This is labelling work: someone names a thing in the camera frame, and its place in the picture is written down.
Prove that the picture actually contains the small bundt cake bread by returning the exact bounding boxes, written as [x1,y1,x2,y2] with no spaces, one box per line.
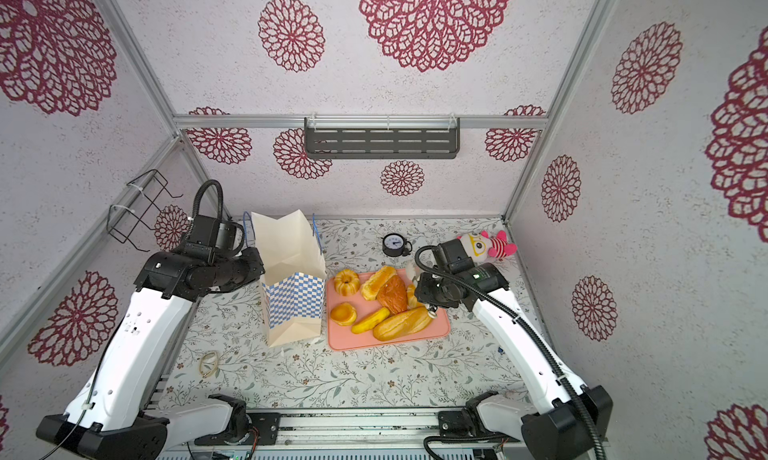
[333,269,360,297]

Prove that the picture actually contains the black wire wall rack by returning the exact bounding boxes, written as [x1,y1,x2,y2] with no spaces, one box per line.
[104,169,183,253]

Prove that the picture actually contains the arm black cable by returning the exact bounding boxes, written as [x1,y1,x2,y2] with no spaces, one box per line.
[413,245,607,460]
[38,179,247,460]

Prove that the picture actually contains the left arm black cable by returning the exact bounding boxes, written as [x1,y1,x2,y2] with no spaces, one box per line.
[38,179,247,460]

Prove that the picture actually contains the round yellow tart bread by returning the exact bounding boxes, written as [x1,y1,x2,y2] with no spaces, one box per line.
[329,302,357,326]

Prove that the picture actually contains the pink white plush toy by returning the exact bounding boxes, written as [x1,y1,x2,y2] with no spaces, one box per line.
[458,231,517,263]

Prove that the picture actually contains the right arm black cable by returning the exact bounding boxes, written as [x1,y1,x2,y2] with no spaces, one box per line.
[413,245,607,460]

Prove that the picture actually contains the black alarm clock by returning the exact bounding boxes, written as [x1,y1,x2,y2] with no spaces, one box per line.
[382,233,412,257]

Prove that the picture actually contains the blue checkered paper bag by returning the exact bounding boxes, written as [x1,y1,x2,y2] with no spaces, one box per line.
[243,210,326,348]

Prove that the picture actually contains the pink plastic tray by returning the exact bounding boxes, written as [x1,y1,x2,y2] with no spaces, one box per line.
[325,280,450,351]

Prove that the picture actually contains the yellow ring donut bread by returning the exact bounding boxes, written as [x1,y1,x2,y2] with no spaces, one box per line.
[406,284,422,310]

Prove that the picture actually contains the yellow twisted bread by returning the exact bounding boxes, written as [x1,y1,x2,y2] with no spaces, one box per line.
[351,307,391,334]

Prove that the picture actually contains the grey wall shelf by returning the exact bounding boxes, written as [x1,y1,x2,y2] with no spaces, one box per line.
[303,117,461,160]

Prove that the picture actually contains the ridged rectangular pastry bread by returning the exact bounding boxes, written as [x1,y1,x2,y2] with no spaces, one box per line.
[360,266,397,301]

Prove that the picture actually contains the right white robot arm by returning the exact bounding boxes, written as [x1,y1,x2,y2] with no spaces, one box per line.
[413,239,613,459]

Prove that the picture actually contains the long baguette bread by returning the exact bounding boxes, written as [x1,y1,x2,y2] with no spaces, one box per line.
[373,307,433,342]

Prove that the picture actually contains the beige rubber band loop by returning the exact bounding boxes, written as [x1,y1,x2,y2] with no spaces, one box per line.
[198,351,220,379]

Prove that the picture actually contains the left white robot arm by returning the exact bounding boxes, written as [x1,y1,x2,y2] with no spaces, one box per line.
[36,247,264,459]

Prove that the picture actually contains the brown croissant bread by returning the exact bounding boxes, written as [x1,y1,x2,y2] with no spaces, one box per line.
[376,275,408,315]

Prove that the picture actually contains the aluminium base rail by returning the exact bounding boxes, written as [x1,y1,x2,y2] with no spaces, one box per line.
[143,405,611,460]

